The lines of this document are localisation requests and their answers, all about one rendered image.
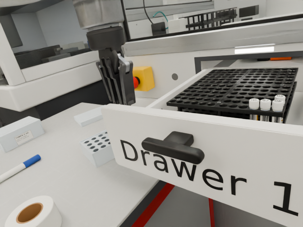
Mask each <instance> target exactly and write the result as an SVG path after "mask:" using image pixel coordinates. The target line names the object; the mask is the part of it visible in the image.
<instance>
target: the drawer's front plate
mask: <svg viewBox="0 0 303 227"><path fill-rule="evenodd" d="M101 113H102V116H103V120H104V123H105V126H106V130H107V133H108V137H109V140H110V144H111V147H112V150H113V153H114V156H115V160H116V162H117V164H119V165H121V166H124V167H127V168H129V169H132V170H135V171H137V172H140V173H143V174H146V175H149V176H151V177H154V178H157V179H159V180H162V181H165V182H167V183H170V184H173V185H175V186H179V187H181V188H184V189H186V190H189V191H192V192H195V193H197V194H200V195H203V196H205V197H208V198H211V199H214V200H217V201H219V202H222V203H224V204H227V205H230V206H233V207H236V208H238V209H241V210H244V211H246V212H249V213H252V214H255V215H257V216H260V217H262V218H266V219H268V220H271V221H274V222H276V223H279V224H282V225H284V226H287V227H303V126H299V125H291V124H283V123H272V122H264V121H256V120H248V119H240V118H230V117H222V116H214V115H206V114H198V113H187V112H179V111H171V110H163V109H152V108H144V107H137V106H129V105H121V104H108V105H106V106H104V107H102V108H101ZM173 131H176V132H183V133H188V134H192V135H193V140H194V142H193V144H192V145H191V147H194V148H199V149H201V150H202V151H203V152H204V154H205V157H204V159H203V161H202V162H201V163H200V164H193V163H189V162H185V161H182V160H178V159H174V158H171V157H167V156H164V155H161V156H163V157H164V158H165V160H166V162H167V168H168V173H166V172H165V171H159V170H158V169H156V167H155V166H154V161H156V160H159V161H162V162H163V159H162V158H160V157H157V156H154V157H153V154H156V153H153V152H149V153H150V155H149V154H145V161H146V166H145V165H144V163H143V159H142V154H141V150H143V152H145V151H146V150H144V149H143V148H142V145H141V143H142V141H143V140H144V139H146V138H147V137H150V138H155V139H159V140H164V139H165V138H166V137H167V136H168V135H169V134H170V133H171V132H173ZM120 140H124V141H127V142H129V143H131V144H132V145H133V146H134V147H135V149H136V151H137V154H138V159H137V160H136V161H131V160H128V159H125V156H124V152H123V149H122V145H121V142H120ZM171 159H174V161H175V163H176V166H177V168H178V171H179V172H180V165H181V161H182V162H185V163H186V166H187V168H188V171H189V174H190V176H191V173H192V168H193V165H196V171H195V175H194V180H193V181H190V180H189V178H188V176H187V173H186V171H185V168H184V167H183V172H182V177H178V175H177V173H176V170H175V168H174V166H173V163H172V161H171ZM205 169H213V170H215V171H217V172H218V173H219V174H220V175H221V176H222V178H223V183H221V182H217V181H214V180H211V179H208V178H207V181H208V182H209V183H210V184H211V185H213V186H216V187H222V188H223V190H222V191H220V190H216V189H213V188H211V187H209V186H208V185H207V184H206V183H205V182H204V180H203V178H202V173H203V171H204V170H205ZM231 175H232V176H235V179H236V178H245V179H247V183H246V182H243V181H237V182H236V184H235V193H236V195H232V194H231ZM274 182H284V183H288V184H291V192H290V200H289V210H291V211H294V212H297V213H298V216H295V215H292V214H289V213H286V212H283V211H280V210H277V209H274V208H273V205H276V206H279V207H283V199H284V190H285V187H283V186H275V185H274Z"/></svg>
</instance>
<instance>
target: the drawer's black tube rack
mask: <svg viewBox="0 0 303 227"><path fill-rule="evenodd" d="M297 73H298V68H244V69H213V70H212V71H210V72H209V73H208V74H206V75H205V76H203V77H202V78H200V79H199V80H198V81H196V82H195V83H193V84H192V85H191V86H189V87H188V88H186V89H185V90H184V91H182V92H180V93H179V94H178V95H177V96H175V97H174V98H172V99H177V100H195V101H207V102H217V103H218V104H219V103H231V104H248V105H249V100H250V99H259V105H260V101H261V100H262V99H269V100H270V101H271V107H272V101H274V100H275V96H276V95H284V96H285V104H284V106H283V107H284V108H285V112H284V115H283V122H282V123H283V124H285V123H286V120H287V117H288V114H289V110H290V107H291V103H292V100H293V97H294V93H295V90H296V86H297V82H295V79H296V76H297ZM218 104H217V105H218ZM217 105H216V106H217ZM216 106H215V107H216ZM177 111H179V112H187V113H195V114H206V115H214V116H222V117H230V118H240V119H248V120H249V114H244V113H232V112H223V111H214V110H205V109H192V108H183V107H178V110H177Z"/></svg>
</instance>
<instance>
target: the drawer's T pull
mask: <svg viewBox="0 0 303 227"><path fill-rule="evenodd" d="M193 142H194V140H193V135H192V134H188V133H183V132H176V131H173V132H171V133H170V134H169V135H168V136H167V137H166V138H165V139H164V140H159V139H155V138H150V137H147V138H146V139H144V140H143V141H142V143H141V145H142V148H143V149H144V150H146V151H150V152H153V153H156V154H160V155H164V156H167V157H171V158H174V159H178V160H182V161H185V162H189V163H193V164H200V163H201V162H202V161H203V159H204V157H205V154H204V152H203V151H202V150H201V149H199V148H194V147H191V145H192V144H193Z"/></svg>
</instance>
